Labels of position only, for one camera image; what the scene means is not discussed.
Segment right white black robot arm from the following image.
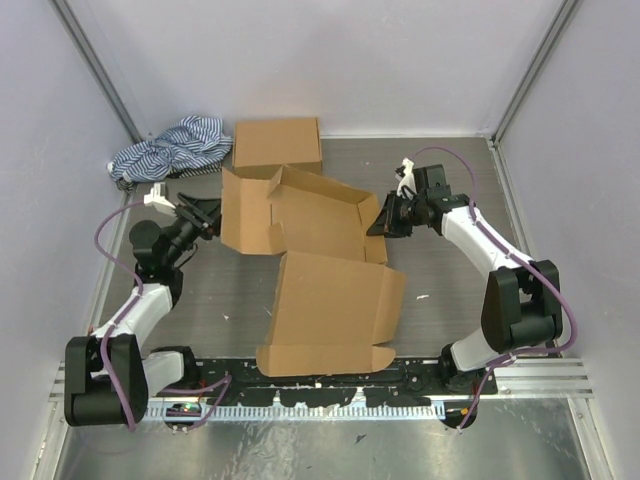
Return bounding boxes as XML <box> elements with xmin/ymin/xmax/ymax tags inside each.
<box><xmin>367</xmin><ymin>159</ymin><xmax>563</xmax><ymax>395</ymax></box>

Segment aluminium frame rail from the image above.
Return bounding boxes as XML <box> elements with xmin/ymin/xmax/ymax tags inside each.
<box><xmin>494</xmin><ymin>358</ymin><xmax>593</xmax><ymax>399</ymax></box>

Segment brown cardboard box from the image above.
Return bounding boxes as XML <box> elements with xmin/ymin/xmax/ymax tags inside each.
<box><xmin>232</xmin><ymin>117</ymin><xmax>323</xmax><ymax>179</ymax></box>

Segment slotted grey cable duct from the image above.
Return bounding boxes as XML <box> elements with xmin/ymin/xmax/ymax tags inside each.
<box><xmin>143</xmin><ymin>398</ymin><xmax>445</xmax><ymax>423</ymax></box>

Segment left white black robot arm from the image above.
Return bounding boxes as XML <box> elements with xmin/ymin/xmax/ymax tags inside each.
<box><xmin>64</xmin><ymin>183</ymin><xmax>222</xmax><ymax>429</ymax></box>

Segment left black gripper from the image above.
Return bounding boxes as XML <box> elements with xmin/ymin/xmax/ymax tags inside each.
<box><xmin>165</xmin><ymin>192</ymin><xmax>240</xmax><ymax>265</ymax></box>

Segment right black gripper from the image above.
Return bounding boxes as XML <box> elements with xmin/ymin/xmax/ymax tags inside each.
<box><xmin>368</xmin><ymin>190</ymin><xmax>426</xmax><ymax>239</ymax></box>

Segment blue striped crumpled cloth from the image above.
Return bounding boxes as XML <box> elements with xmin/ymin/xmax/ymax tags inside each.
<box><xmin>107</xmin><ymin>115</ymin><xmax>234</xmax><ymax>191</ymax></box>

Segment brown cardboard blanks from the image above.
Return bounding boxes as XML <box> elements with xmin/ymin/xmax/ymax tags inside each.
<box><xmin>220</xmin><ymin>166</ymin><xmax>406</xmax><ymax>377</ymax></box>

